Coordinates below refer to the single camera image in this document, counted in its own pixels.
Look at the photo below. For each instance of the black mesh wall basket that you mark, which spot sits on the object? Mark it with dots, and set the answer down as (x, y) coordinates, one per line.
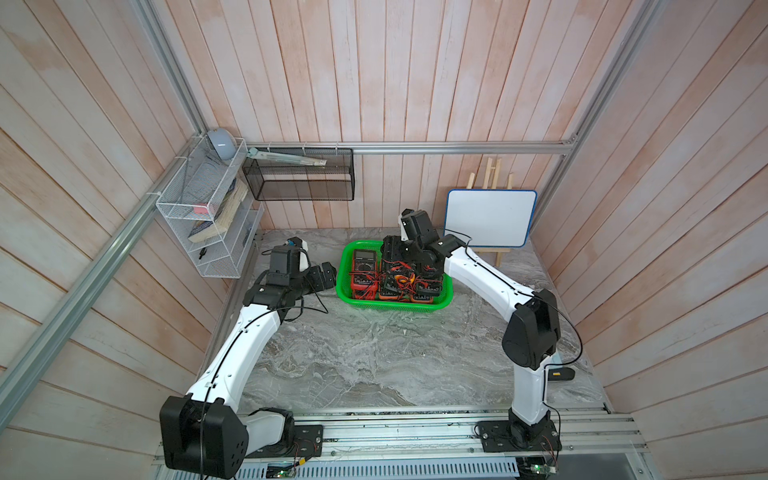
(300, 174)

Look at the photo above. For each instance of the white wire wall shelf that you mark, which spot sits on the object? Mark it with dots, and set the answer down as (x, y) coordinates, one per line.
(194, 192)

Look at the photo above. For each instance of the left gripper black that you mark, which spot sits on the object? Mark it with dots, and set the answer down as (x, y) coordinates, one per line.
(330, 277)

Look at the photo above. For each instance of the dark green multimeter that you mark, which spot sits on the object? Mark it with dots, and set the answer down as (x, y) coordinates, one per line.
(425, 290)

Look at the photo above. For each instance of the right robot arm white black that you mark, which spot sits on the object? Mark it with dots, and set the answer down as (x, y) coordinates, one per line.
(533, 324)

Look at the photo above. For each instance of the grey computer mouse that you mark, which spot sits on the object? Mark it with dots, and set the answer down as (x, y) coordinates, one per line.
(223, 143)

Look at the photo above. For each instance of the dark red DT9205A multimeter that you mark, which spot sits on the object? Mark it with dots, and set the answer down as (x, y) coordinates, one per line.
(364, 275)

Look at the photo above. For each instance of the aluminium wall rail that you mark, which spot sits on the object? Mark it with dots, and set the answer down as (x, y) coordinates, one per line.
(429, 147)

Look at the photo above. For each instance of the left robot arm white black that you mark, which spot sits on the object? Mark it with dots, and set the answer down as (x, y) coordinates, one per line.
(202, 431)

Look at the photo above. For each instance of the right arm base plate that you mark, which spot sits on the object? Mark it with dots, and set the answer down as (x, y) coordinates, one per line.
(516, 436)

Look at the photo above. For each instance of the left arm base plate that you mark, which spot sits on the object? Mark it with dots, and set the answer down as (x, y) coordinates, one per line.
(304, 441)

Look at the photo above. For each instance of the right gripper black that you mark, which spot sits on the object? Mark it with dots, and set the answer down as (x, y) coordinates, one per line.
(391, 249)

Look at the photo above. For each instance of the yellow multimeter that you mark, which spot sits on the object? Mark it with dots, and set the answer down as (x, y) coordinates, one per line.
(403, 284)

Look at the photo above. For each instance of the small whiteboard blue frame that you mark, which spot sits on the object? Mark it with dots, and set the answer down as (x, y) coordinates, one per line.
(491, 218)

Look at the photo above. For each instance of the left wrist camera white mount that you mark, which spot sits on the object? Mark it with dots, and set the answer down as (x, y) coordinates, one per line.
(301, 246)

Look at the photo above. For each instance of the wooden block on shelf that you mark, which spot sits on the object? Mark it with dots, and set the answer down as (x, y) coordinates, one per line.
(204, 230)

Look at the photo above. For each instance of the green plastic basket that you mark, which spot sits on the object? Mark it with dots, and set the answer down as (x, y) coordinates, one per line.
(345, 292)

